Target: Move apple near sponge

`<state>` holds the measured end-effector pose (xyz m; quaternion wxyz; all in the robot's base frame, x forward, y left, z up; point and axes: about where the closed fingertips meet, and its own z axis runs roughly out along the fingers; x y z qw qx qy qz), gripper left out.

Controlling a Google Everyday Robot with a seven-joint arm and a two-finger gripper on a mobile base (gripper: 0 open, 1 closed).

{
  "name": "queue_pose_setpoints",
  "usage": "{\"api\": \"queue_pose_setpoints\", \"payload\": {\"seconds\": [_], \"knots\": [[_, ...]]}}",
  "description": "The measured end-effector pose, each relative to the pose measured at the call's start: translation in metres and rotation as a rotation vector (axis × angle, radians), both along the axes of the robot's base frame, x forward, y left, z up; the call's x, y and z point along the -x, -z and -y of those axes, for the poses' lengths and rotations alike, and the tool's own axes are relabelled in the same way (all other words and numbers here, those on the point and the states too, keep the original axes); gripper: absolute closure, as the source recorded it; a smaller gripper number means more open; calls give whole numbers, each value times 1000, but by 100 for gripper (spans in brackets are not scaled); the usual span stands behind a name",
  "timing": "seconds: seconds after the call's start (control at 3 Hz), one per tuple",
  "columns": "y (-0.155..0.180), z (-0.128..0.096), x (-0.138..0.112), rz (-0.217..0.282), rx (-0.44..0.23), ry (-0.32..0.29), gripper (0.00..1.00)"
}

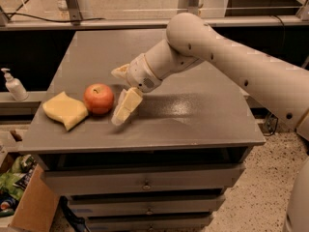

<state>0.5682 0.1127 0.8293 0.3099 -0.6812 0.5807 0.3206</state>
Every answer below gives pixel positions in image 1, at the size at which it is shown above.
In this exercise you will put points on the red apple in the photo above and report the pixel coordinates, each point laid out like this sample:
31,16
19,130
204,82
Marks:
98,98

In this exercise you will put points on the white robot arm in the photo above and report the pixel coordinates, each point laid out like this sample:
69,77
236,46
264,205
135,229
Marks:
279,86

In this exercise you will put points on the metal rail frame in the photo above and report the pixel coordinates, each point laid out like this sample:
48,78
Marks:
83,14

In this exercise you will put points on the yellow sponge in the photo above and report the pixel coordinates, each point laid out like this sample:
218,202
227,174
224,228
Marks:
66,110

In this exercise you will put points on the white pump dispenser bottle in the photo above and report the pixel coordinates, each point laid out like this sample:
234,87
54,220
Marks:
14,86

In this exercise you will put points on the cardboard box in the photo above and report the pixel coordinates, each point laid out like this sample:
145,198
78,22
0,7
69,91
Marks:
36,209

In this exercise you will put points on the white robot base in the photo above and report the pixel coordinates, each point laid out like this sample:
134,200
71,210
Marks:
297,215

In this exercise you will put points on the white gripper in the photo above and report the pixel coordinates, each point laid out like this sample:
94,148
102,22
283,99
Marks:
139,72

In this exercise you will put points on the grey drawer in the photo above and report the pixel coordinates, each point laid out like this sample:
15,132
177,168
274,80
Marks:
157,205
150,223
133,180

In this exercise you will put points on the middle grey drawer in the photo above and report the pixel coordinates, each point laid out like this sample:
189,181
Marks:
157,205

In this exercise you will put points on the bottom grey drawer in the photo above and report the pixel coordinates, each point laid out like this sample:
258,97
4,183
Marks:
150,223

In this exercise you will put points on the top grey drawer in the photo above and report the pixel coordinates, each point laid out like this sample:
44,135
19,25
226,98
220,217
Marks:
133,180

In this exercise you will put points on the colourful snack bags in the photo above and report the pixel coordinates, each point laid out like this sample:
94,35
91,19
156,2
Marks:
14,182

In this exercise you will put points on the grey drawer cabinet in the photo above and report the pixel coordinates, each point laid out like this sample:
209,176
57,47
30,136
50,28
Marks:
196,117

